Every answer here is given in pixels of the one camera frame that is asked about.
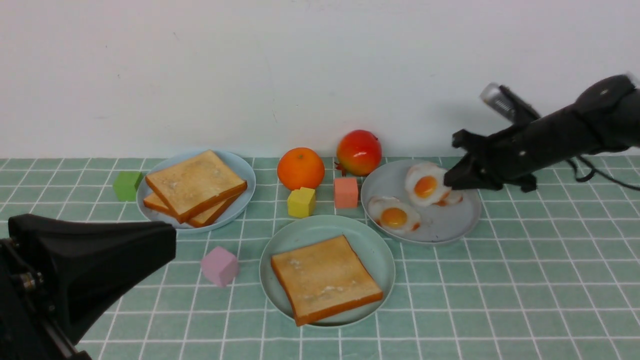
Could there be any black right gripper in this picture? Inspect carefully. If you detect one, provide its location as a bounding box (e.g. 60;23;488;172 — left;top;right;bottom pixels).
444;110;583;193

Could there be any fried egg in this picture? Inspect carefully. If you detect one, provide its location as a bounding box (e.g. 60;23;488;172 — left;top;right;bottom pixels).
404;162;451;207
434;190;464;207
366;196;422;236

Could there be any toast slice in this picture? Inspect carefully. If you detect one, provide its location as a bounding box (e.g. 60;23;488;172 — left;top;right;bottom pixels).
142;149;249;226
142;193;240;228
270;234;387;327

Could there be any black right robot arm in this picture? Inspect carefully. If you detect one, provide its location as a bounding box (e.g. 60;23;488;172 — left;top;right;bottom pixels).
444;74;640;193

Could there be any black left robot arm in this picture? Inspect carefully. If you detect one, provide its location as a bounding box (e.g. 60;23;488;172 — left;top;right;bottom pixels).
0;213;177;360

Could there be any grey egg plate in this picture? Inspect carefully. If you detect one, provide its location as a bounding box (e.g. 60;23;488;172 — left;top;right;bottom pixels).
360;159;482;245

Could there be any red pomegranate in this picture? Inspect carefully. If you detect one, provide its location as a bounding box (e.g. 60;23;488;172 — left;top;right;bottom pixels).
334;129;382;177

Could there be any salmon foam cube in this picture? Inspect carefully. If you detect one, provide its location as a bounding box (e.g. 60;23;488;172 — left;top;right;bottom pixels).
333;177;360;209

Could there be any teal centre plate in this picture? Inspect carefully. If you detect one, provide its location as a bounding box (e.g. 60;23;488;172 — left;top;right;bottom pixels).
259;215;396;328

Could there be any orange fruit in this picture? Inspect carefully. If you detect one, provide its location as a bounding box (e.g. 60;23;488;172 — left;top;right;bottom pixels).
276;146;325;191

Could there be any yellow foam cube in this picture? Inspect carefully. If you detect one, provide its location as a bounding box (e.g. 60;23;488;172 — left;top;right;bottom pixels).
286;187;316;219

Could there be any light blue bread plate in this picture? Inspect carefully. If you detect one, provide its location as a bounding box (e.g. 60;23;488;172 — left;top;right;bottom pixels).
136;149;256;234

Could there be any pink foam cube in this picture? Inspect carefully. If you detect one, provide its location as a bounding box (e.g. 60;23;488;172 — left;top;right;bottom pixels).
200;246;240;288

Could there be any green foam cube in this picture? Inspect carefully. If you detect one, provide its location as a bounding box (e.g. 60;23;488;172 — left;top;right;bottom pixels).
112;170;144;202

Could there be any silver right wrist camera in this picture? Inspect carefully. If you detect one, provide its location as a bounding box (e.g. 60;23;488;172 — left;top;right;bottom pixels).
479;82;542;125

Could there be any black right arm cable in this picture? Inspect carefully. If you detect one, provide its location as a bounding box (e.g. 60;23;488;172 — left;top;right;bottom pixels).
565;150;640;192

